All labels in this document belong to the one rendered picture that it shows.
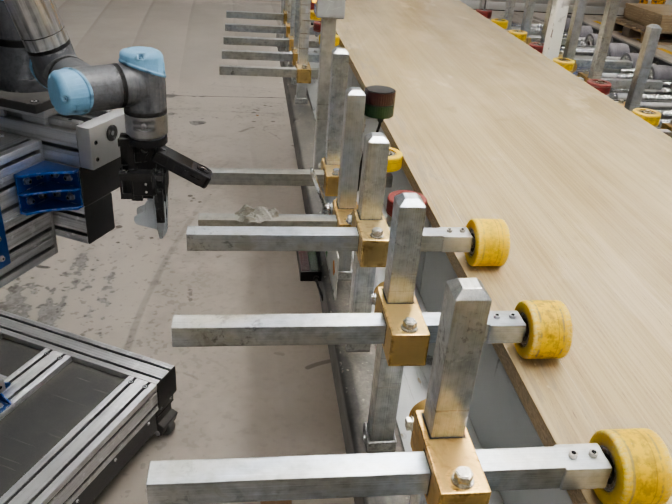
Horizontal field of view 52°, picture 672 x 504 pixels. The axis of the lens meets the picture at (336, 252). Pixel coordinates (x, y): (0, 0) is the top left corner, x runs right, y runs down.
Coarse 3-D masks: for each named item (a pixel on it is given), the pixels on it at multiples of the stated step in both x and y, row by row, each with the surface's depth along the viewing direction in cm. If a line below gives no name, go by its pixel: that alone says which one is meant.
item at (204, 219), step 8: (200, 216) 135; (208, 216) 136; (216, 216) 136; (224, 216) 136; (232, 216) 136; (280, 216) 138; (288, 216) 138; (296, 216) 138; (304, 216) 138; (312, 216) 139; (320, 216) 139; (328, 216) 139; (384, 216) 141; (200, 224) 135; (208, 224) 135; (216, 224) 135; (224, 224) 135; (232, 224) 135; (240, 224) 136; (248, 224) 136; (256, 224) 136; (264, 224) 136; (272, 224) 136; (280, 224) 137; (288, 224) 137; (296, 224) 137; (304, 224) 137; (312, 224) 137; (320, 224) 138; (328, 224) 138; (336, 224) 138
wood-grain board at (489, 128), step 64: (384, 0) 354; (448, 0) 368; (384, 64) 236; (448, 64) 242; (512, 64) 248; (384, 128) 182; (448, 128) 180; (512, 128) 184; (576, 128) 188; (640, 128) 191; (448, 192) 144; (512, 192) 146; (576, 192) 148; (640, 192) 151; (448, 256) 124; (512, 256) 121; (576, 256) 123; (640, 256) 124; (576, 320) 105; (640, 320) 106; (576, 384) 91; (640, 384) 92
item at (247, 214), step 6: (240, 210) 137; (246, 210) 136; (252, 210) 136; (258, 210) 136; (264, 210) 136; (270, 210) 137; (276, 210) 137; (240, 216) 136; (246, 216) 134; (252, 216) 134; (258, 216) 135; (264, 216) 135; (270, 216) 136; (276, 216) 137; (246, 222) 134; (258, 222) 134
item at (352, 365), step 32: (288, 64) 299; (288, 96) 270; (320, 256) 158; (352, 256) 159; (320, 288) 154; (352, 352) 127; (352, 384) 119; (352, 416) 112; (352, 448) 108; (384, 448) 105
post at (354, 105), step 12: (348, 96) 129; (360, 96) 130; (348, 108) 130; (360, 108) 131; (348, 120) 132; (360, 120) 132; (348, 132) 133; (360, 132) 133; (348, 144) 134; (360, 144) 134; (348, 156) 135; (348, 168) 136; (348, 180) 138; (348, 192) 139; (348, 204) 140; (348, 252) 146; (348, 264) 147
